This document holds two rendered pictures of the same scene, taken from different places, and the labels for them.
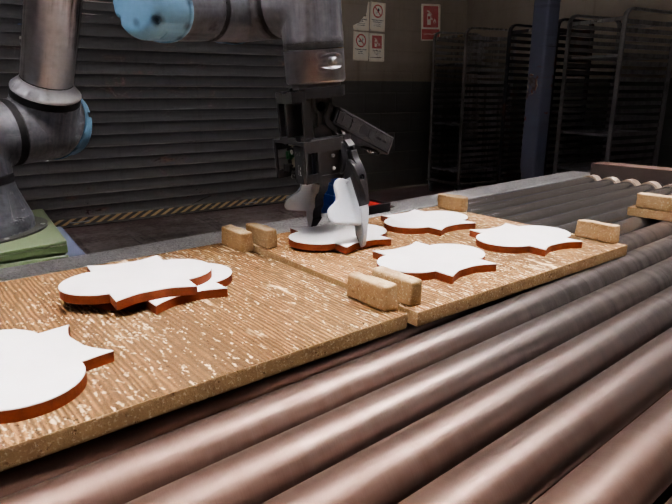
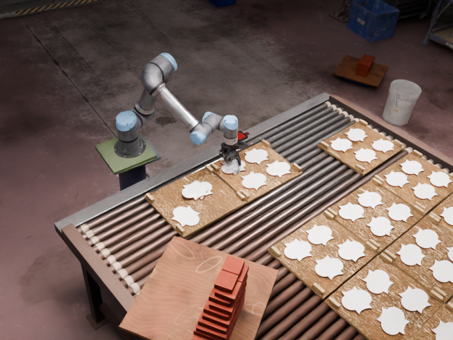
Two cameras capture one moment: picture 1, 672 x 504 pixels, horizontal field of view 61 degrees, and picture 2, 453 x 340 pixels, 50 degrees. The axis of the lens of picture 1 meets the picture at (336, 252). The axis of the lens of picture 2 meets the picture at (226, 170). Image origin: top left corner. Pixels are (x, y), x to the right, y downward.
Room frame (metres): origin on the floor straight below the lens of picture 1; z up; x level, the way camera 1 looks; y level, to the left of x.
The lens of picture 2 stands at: (-1.31, 0.18, 2.74)
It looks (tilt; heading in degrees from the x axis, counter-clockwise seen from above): 41 degrees down; 356
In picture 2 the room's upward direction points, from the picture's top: 5 degrees clockwise
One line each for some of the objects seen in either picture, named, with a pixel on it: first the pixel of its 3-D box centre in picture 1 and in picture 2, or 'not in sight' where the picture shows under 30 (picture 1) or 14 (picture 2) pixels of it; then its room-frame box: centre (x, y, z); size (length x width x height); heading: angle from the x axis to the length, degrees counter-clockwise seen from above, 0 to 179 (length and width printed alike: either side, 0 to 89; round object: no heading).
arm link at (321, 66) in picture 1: (316, 69); (230, 138); (0.75, 0.02, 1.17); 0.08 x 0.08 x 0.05
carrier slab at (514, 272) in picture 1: (431, 247); (255, 170); (0.77, -0.13, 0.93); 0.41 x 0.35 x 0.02; 128
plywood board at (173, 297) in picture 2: not in sight; (203, 297); (-0.16, 0.15, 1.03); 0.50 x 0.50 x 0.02; 69
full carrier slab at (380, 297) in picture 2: not in sight; (385, 300); (-0.09, -0.66, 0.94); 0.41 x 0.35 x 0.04; 130
